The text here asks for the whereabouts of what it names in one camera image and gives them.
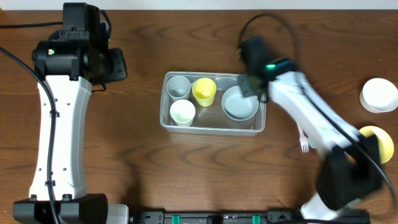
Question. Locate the white plastic bowl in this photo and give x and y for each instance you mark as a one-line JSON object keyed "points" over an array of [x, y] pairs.
{"points": [[379, 95]]}

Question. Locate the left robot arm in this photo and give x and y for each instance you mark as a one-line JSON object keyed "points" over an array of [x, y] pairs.
{"points": [[67, 66]]}

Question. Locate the grey plastic cup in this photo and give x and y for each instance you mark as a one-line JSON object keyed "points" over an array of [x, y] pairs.
{"points": [[178, 88]]}

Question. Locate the clear plastic container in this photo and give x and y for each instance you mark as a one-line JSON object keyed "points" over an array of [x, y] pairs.
{"points": [[212, 119]]}

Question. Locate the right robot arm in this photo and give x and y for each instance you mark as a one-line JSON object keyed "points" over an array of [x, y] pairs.
{"points": [[351, 168]]}

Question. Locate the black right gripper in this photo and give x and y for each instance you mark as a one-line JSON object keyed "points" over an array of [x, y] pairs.
{"points": [[247, 86]]}

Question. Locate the pink plastic fork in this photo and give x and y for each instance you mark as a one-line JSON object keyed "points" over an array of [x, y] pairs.
{"points": [[303, 139]]}

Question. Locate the white plastic cup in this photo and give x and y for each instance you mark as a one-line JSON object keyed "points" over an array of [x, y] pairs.
{"points": [[183, 112]]}

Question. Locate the yellow plastic bowl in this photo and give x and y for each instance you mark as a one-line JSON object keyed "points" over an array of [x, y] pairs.
{"points": [[386, 145]]}

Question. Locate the yellow plastic cup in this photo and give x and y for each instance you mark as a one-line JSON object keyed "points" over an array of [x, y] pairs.
{"points": [[204, 91]]}

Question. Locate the grey plastic bowl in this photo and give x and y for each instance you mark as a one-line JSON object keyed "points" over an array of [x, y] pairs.
{"points": [[237, 107]]}

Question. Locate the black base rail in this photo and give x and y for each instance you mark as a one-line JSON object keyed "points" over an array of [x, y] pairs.
{"points": [[280, 215]]}

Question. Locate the mint green plastic spoon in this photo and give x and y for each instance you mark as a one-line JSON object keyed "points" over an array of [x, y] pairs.
{"points": [[311, 143]]}

